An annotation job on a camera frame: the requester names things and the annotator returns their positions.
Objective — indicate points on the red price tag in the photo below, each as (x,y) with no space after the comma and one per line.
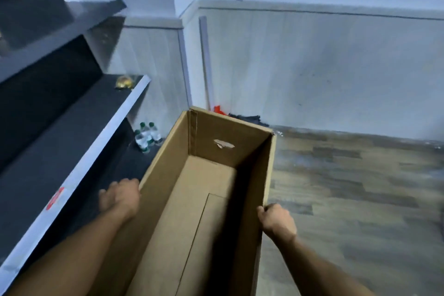
(55,198)

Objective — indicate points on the person's right hand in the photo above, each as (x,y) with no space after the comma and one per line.
(279,223)

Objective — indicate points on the brown cardboard box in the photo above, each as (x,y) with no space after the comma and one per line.
(222,139)

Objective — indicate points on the black cloth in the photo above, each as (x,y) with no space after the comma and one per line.
(249,119)

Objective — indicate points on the red plastic bag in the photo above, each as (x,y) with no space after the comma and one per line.
(219,110)

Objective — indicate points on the person's left hand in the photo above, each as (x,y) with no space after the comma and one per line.
(121,200)

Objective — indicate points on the person's left forearm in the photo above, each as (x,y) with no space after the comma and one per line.
(69,261)

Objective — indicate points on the golden snack packet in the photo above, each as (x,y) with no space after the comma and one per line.
(125,82)

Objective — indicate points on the dark metal store shelving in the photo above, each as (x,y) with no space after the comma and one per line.
(52,125)

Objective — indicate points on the person's right forearm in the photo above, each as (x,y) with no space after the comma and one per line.
(319,271)

